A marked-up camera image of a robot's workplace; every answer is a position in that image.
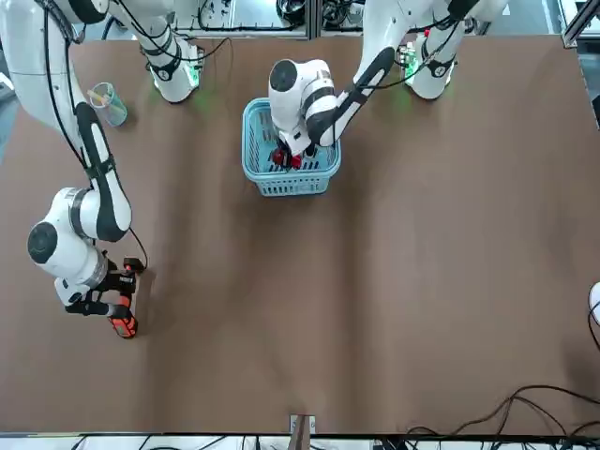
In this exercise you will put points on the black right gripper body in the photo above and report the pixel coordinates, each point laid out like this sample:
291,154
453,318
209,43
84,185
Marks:
123,281

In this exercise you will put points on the red toy car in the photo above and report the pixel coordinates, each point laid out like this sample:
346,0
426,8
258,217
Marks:
280,156

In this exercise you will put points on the orange black barcode scanner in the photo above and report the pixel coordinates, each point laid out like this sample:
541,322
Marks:
124,325

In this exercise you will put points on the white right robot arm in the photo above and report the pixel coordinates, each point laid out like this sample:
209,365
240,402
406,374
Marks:
28,56

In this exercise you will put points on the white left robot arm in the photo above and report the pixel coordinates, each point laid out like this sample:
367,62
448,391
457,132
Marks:
290,112

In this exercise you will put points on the light blue plastic basket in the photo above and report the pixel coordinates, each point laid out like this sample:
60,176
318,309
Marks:
290,188

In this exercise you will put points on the clear plastic cup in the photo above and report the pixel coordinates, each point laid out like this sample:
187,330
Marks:
115,115

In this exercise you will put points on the pale yellow pen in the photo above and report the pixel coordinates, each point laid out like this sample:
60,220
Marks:
97,97

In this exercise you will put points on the aluminium frame post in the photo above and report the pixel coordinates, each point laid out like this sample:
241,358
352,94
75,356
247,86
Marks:
313,19

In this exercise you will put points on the aluminium camera post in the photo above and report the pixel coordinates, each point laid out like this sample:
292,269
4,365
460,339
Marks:
302,431

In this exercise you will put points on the aluminium frame rail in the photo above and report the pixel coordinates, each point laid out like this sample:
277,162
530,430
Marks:
579,25

